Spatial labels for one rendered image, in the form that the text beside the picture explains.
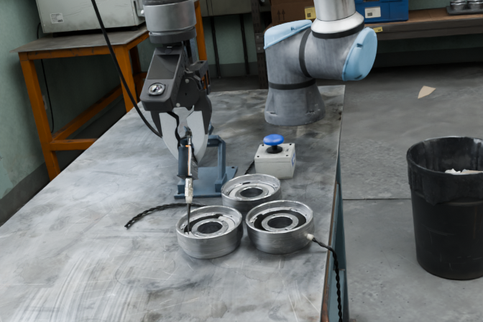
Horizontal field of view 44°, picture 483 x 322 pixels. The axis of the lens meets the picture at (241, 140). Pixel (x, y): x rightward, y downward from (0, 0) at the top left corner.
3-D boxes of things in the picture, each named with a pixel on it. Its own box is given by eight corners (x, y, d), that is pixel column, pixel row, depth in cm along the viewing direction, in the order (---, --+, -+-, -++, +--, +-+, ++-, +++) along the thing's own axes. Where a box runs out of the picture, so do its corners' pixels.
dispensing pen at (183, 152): (175, 231, 91) (177, 124, 95) (183, 233, 95) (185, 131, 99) (189, 231, 91) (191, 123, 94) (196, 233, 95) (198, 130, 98)
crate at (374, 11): (409, 12, 450) (409, -18, 443) (410, 21, 416) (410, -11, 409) (340, 16, 464) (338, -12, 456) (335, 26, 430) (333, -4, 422)
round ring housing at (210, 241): (231, 264, 89) (228, 240, 87) (168, 258, 92) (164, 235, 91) (253, 229, 98) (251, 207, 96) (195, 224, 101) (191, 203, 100)
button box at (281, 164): (292, 178, 114) (290, 154, 113) (256, 179, 116) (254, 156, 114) (297, 162, 122) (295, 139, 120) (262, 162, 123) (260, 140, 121)
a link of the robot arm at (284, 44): (284, 70, 153) (279, 16, 148) (330, 72, 145) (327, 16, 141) (257, 83, 144) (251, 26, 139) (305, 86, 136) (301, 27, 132)
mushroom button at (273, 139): (284, 163, 115) (282, 139, 113) (264, 164, 116) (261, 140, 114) (287, 155, 119) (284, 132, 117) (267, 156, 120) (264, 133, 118)
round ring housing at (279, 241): (234, 244, 94) (231, 221, 92) (275, 216, 101) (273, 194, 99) (288, 264, 87) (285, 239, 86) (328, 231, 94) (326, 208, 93)
